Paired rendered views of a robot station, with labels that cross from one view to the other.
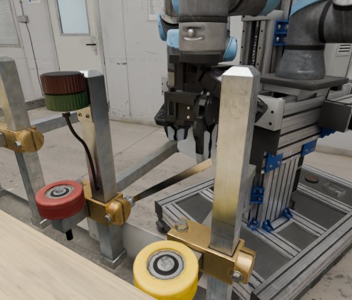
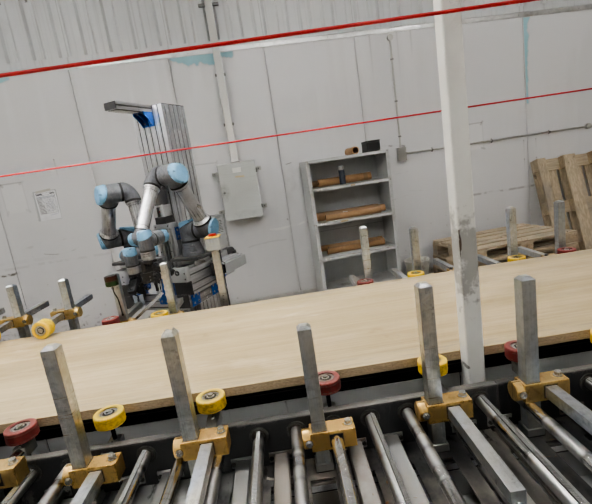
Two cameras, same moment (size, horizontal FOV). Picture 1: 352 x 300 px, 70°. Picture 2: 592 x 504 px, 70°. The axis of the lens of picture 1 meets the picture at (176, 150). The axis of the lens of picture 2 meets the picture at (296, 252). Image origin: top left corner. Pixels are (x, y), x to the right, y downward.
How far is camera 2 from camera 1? 186 cm
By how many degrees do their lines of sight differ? 33
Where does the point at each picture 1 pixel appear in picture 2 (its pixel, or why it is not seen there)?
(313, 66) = (197, 249)
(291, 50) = (185, 244)
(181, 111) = (147, 278)
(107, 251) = not seen: hidden behind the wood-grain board
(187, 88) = (147, 271)
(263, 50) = (172, 243)
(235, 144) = (167, 279)
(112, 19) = not seen: outside the picture
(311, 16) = (187, 229)
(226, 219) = (171, 301)
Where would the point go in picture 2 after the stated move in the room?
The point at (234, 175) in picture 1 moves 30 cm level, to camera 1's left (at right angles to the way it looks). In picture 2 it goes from (169, 287) to (105, 305)
